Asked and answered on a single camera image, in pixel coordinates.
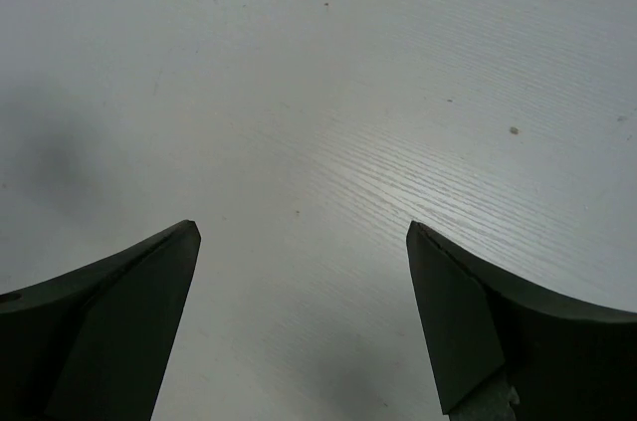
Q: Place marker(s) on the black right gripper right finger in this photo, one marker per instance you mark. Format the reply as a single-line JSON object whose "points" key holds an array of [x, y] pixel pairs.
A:
{"points": [[504, 348]]}

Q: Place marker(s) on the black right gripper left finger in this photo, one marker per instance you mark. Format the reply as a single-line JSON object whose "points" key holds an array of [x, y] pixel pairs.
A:
{"points": [[94, 343]]}

